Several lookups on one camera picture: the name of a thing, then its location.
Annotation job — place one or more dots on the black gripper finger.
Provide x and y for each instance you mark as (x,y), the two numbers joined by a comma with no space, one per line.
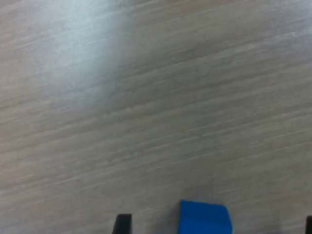
(123,225)
(309,225)

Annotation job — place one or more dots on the blue cube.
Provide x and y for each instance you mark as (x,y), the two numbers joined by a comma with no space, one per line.
(203,218)

